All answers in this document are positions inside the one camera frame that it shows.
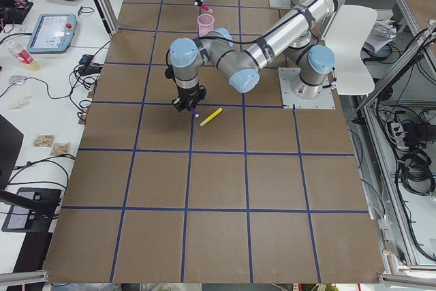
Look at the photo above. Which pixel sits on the pink highlighter pen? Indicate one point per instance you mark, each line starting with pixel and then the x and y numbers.
pixel 206 8

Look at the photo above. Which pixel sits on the purple highlighter pen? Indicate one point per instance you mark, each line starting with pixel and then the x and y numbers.
pixel 194 112

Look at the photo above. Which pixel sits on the pink mesh cup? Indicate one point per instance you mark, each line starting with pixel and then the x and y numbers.
pixel 205 24

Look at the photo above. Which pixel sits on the yellow highlighter pen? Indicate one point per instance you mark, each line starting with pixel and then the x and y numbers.
pixel 211 117

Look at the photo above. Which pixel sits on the white chair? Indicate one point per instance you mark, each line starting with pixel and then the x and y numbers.
pixel 345 36

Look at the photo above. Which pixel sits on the near teach pendant tablet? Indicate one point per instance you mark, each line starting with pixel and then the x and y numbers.
pixel 53 33

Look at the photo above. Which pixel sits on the plastic bottle yellow liquid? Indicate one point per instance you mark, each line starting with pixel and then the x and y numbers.
pixel 20 53

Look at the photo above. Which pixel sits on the black monitor stand base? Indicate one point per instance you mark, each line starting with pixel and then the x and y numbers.
pixel 31 209

